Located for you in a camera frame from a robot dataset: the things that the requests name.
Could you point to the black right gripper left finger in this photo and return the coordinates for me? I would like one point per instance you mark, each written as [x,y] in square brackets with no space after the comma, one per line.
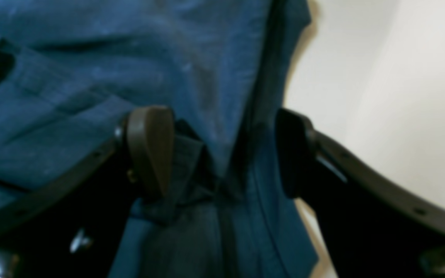
[72,227]

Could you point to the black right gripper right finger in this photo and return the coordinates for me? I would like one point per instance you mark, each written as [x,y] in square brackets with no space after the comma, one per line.
[372,228]

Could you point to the navy blue t-shirt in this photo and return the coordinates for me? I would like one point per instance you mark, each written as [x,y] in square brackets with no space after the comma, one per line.
[70,69]

